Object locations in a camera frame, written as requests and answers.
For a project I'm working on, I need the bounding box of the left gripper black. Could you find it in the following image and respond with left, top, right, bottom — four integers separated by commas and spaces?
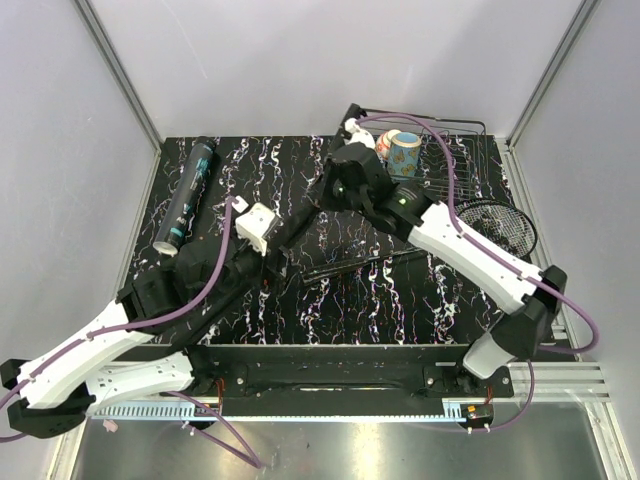
198, 214, 301, 309

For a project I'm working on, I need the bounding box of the black shuttlecock tube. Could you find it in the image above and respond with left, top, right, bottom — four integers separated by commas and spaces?
152, 136, 216, 257

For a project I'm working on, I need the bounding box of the black badminton racket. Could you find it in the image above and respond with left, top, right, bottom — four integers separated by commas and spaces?
458, 199, 526, 225
301, 201, 538, 286

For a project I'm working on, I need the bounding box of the black Crossway racket bag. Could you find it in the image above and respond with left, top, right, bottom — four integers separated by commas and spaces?
167, 174, 327, 349

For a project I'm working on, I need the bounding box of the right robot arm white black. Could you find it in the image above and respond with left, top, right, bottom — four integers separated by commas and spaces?
318, 143, 567, 397

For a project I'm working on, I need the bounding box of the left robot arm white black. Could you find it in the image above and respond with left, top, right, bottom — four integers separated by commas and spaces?
1, 238, 289, 439

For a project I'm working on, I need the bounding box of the red white patterned cup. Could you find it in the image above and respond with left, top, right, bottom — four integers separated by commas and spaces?
375, 129, 400, 160

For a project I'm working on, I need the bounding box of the light blue butterfly cup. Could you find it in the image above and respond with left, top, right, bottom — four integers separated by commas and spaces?
387, 132, 421, 178

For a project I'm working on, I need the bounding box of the small pink object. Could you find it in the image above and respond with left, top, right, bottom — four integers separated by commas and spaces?
103, 420, 118, 433

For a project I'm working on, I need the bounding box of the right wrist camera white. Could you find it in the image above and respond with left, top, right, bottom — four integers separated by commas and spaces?
344, 118, 376, 150

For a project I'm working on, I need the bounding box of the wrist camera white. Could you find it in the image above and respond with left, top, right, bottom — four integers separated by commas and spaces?
233, 196, 280, 257
344, 118, 376, 150

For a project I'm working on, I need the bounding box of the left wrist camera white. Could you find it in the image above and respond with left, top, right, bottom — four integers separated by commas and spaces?
233, 196, 280, 257

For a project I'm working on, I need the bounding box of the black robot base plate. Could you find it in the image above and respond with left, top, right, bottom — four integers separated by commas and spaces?
187, 345, 514, 421

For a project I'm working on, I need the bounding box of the dark wire dish rack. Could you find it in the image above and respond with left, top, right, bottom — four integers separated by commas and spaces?
332, 103, 494, 202

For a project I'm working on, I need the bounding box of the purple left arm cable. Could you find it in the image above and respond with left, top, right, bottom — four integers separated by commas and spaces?
0, 195, 266, 471

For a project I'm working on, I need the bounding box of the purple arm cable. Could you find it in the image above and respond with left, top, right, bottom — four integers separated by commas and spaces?
357, 112, 601, 434
0, 195, 266, 471

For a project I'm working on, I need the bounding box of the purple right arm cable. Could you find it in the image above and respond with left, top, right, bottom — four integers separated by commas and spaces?
357, 112, 601, 434

